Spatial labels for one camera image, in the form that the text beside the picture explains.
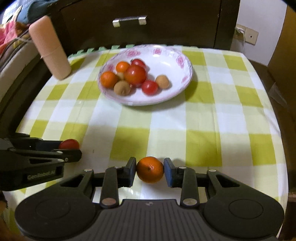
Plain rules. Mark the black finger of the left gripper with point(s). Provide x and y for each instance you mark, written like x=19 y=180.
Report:
x=20 y=156
x=22 y=141

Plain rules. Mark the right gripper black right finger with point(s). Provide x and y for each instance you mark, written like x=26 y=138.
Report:
x=184 y=178

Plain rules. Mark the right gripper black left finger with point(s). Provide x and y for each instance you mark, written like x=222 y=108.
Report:
x=115 y=178

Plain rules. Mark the red cherry tomato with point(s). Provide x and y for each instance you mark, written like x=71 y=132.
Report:
x=69 y=144
x=138 y=62
x=150 y=87

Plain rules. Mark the large orange tangerine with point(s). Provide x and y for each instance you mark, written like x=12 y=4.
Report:
x=150 y=170

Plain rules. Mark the small orange tangerine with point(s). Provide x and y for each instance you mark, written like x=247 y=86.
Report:
x=122 y=66
x=108 y=79

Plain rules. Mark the brown longan fruit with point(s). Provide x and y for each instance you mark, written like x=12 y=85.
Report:
x=120 y=75
x=163 y=82
x=122 y=88

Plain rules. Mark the large red tomato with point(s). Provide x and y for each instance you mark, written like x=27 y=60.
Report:
x=135 y=75

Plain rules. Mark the green white checkered tablecloth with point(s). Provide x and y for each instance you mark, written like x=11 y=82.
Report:
x=223 y=120

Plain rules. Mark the pink ribbed cylindrical container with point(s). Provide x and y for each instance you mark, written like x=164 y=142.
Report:
x=49 y=47

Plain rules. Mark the green foam puzzle mat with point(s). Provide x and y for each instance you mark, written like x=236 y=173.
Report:
x=121 y=47

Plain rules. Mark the pink floral blanket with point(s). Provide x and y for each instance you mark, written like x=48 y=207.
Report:
x=11 y=31

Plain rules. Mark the white floral ceramic plate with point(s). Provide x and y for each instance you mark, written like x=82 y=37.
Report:
x=159 y=60

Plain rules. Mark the blue folded cloth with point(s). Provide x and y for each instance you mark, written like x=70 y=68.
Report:
x=33 y=10

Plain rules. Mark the brown wooden wardrobe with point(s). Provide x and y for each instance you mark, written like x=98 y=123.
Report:
x=282 y=63

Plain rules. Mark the dark wooden cabinet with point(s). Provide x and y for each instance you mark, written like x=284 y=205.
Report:
x=81 y=25

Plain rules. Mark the silver cabinet handle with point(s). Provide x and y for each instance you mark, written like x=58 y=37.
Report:
x=130 y=21

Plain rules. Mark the beige wall socket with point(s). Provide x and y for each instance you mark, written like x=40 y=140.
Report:
x=245 y=34

